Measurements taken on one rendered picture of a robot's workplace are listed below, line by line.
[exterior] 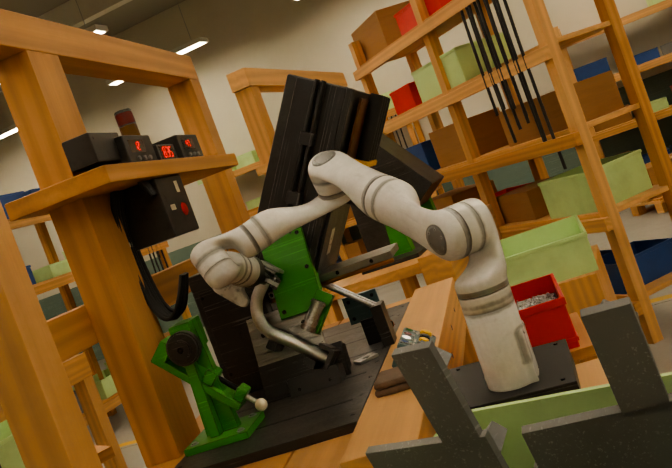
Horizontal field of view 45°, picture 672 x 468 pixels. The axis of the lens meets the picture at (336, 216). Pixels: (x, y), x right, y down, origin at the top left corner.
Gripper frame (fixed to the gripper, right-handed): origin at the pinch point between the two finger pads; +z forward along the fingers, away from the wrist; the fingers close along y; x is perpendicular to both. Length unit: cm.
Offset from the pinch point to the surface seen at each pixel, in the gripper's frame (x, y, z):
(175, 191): -7.7, 30.7, -3.0
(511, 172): -183, 80, 880
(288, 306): 4.4, -7.7, 2.9
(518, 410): -7, -67, -67
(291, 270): -3.7, -4.2, 2.9
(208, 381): 23.8, -7.1, -21.6
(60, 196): 2, 35, -39
